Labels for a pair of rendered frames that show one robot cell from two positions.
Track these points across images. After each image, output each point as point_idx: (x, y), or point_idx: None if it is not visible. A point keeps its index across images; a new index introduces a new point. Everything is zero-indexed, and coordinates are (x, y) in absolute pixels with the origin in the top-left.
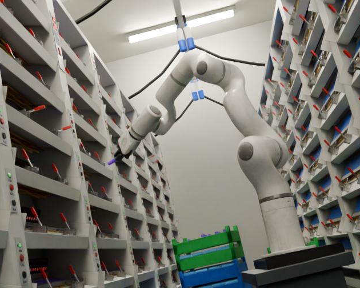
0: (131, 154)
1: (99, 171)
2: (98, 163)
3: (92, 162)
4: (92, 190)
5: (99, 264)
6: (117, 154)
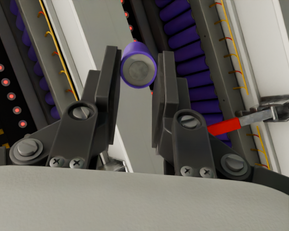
0: None
1: (119, 4)
2: (97, 49)
3: (141, 148)
4: (263, 119)
5: None
6: (117, 99)
